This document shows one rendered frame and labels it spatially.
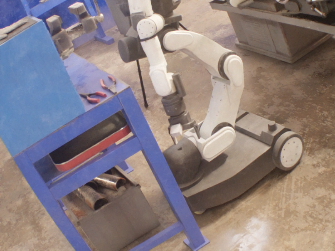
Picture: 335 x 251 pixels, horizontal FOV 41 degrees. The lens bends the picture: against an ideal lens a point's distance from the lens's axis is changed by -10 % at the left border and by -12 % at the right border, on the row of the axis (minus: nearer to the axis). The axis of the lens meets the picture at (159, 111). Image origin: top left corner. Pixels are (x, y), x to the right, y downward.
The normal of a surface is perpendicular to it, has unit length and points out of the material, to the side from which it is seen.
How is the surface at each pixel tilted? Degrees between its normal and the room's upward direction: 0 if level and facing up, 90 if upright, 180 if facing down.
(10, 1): 90
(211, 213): 0
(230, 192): 90
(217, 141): 90
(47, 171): 0
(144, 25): 80
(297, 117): 0
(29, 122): 90
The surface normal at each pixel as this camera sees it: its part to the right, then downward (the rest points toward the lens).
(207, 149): 0.44, 0.23
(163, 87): -0.30, 0.37
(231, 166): -0.38, -0.83
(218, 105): -0.87, -0.14
